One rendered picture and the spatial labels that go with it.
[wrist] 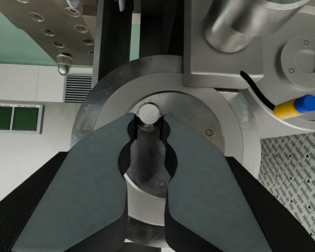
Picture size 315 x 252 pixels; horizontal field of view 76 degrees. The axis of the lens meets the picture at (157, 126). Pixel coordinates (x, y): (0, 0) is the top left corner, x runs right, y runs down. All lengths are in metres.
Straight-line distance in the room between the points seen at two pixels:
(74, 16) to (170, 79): 0.28
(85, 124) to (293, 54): 0.18
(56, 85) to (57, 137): 2.72
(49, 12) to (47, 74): 2.93
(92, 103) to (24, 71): 3.34
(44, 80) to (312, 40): 3.23
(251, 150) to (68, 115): 0.44
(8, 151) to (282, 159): 0.55
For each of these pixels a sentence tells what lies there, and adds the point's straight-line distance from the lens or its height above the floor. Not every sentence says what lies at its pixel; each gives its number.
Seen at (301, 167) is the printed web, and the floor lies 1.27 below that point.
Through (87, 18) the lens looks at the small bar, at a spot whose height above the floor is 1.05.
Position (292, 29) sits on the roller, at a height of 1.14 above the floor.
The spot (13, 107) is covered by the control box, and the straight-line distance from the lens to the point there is 0.58.
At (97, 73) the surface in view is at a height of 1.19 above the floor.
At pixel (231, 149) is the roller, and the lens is 0.16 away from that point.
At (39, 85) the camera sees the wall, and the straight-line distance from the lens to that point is 3.33.
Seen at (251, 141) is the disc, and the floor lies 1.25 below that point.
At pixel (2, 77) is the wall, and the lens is 3.62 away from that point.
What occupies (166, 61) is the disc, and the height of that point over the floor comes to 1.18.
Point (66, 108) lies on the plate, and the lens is 0.53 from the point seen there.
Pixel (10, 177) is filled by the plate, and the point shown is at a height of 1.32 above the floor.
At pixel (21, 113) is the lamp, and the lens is 0.57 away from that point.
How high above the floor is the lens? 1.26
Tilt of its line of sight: 8 degrees down
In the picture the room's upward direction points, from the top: 178 degrees counter-clockwise
